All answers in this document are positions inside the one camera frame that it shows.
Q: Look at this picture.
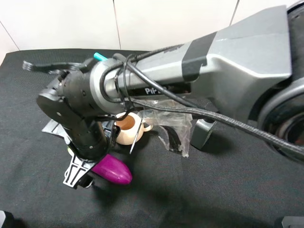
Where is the teal saucepan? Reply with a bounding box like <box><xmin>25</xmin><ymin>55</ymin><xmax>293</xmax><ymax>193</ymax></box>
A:
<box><xmin>93</xmin><ymin>52</ymin><xmax>108</xmax><ymax>61</ymax></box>

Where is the black pump bottle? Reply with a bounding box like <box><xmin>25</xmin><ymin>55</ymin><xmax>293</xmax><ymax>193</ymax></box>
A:
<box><xmin>190</xmin><ymin>119</ymin><xmax>216</xmax><ymax>150</ymax></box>

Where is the beige teapot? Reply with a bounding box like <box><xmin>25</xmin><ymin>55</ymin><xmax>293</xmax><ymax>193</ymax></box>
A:
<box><xmin>115</xmin><ymin>112</ymin><xmax>153</xmax><ymax>145</ymax></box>

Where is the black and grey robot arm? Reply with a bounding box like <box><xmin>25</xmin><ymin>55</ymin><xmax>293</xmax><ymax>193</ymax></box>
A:
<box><xmin>34</xmin><ymin>1</ymin><xmax>304</xmax><ymax>188</ymax></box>

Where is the purple eggplant toy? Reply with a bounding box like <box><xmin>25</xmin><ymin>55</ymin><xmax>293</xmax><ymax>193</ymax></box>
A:
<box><xmin>91</xmin><ymin>154</ymin><xmax>133</xmax><ymax>185</ymax></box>

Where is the black tablecloth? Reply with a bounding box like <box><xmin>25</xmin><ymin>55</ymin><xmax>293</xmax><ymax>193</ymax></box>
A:
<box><xmin>0</xmin><ymin>49</ymin><xmax>304</xmax><ymax>228</ymax></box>

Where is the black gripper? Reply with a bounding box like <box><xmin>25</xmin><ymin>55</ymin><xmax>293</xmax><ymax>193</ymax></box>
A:
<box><xmin>63</xmin><ymin>118</ymin><xmax>109</xmax><ymax>189</ymax></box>

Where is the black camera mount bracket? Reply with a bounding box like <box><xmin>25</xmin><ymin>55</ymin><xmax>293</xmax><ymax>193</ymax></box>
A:
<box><xmin>42</xmin><ymin>119</ymin><xmax>71</xmax><ymax>145</ymax></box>

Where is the black braided cable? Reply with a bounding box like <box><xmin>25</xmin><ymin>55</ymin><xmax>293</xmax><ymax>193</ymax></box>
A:
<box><xmin>99</xmin><ymin>42</ymin><xmax>304</xmax><ymax>155</ymax></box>

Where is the clear plastic wrap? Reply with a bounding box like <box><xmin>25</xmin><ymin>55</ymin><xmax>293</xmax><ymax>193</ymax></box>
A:
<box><xmin>138</xmin><ymin>99</ymin><xmax>193</xmax><ymax>157</ymax></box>

